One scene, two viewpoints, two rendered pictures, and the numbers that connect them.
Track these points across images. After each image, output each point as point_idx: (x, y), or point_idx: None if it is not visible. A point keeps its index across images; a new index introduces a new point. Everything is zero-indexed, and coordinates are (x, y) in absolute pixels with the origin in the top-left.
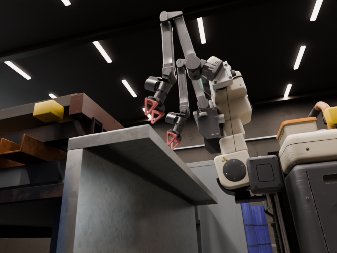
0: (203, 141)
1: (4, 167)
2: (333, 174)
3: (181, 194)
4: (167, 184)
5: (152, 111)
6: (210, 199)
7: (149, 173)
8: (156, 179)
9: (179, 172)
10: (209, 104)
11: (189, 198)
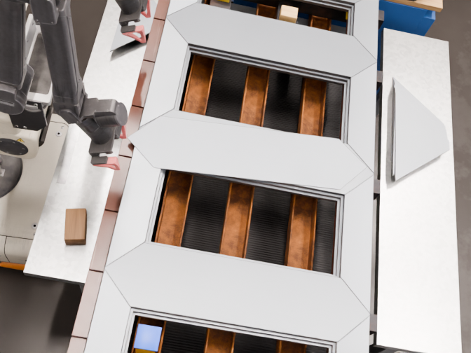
0: (45, 117)
1: (244, 5)
2: None
3: (105, 177)
4: (124, 96)
5: (144, 27)
6: (39, 265)
7: (137, 43)
8: (134, 68)
9: (106, 47)
10: (33, 23)
11: (90, 223)
